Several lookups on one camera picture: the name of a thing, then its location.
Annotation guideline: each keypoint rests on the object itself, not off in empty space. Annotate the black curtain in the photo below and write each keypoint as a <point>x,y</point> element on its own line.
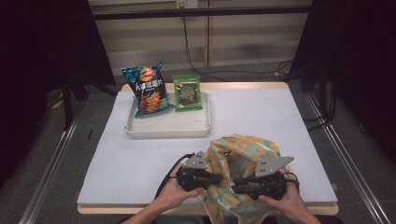
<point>37,77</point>
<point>364,62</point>

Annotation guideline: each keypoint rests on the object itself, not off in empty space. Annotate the black metal stand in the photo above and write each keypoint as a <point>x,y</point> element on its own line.
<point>67,105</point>

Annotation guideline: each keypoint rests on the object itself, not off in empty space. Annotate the white table cover sheet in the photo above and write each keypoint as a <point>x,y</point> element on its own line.
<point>130,168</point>

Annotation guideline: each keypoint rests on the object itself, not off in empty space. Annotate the black horizontal bar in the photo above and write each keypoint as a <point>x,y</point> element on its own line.
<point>218,11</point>

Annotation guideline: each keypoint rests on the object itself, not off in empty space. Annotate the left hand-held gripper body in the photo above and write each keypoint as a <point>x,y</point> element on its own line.
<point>194,174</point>

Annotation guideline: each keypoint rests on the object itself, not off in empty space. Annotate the white plastic tray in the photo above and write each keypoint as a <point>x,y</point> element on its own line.
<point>169,126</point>

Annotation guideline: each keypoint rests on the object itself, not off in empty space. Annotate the dark blue chips bag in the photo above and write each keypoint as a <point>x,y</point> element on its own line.
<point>149,90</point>

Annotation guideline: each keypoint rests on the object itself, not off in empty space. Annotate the green snack packet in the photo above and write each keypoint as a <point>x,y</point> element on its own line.
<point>187,93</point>

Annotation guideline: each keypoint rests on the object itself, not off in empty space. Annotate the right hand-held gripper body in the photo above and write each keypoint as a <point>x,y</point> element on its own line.
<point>271,183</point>

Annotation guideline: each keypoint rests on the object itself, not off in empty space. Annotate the person's right hand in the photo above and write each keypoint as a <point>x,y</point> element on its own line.
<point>289,202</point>

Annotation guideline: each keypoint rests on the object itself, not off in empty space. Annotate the white wall socket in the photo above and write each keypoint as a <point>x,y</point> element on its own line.
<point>186,3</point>

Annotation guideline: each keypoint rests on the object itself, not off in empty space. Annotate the aluminium floor rail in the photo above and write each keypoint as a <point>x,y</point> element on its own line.
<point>46,177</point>
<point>345,155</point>

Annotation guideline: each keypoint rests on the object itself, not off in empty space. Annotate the person's left hand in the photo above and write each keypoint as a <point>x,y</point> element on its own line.
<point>174,194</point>

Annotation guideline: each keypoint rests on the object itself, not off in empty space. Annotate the orange-patterned teal cloth bag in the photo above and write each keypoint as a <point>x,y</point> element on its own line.
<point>241,155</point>

